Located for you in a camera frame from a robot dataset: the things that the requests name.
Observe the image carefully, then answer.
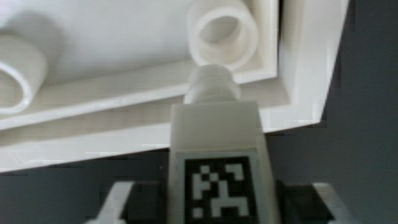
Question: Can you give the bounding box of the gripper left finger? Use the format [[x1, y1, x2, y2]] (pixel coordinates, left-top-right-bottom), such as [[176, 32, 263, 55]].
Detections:
[[84, 181, 166, 224]]

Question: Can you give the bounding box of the white square table top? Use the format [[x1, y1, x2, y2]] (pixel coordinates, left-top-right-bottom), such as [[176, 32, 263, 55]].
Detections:
[[0, 0, 279, 130]]

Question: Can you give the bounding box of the white U-shaped obstacle fence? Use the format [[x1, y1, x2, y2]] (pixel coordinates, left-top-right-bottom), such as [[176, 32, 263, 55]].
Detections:
[[0, 0, 350, 172]]

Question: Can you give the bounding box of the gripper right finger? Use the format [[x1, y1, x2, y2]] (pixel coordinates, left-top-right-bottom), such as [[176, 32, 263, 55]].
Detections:
[[276, 181, 354, 224]]

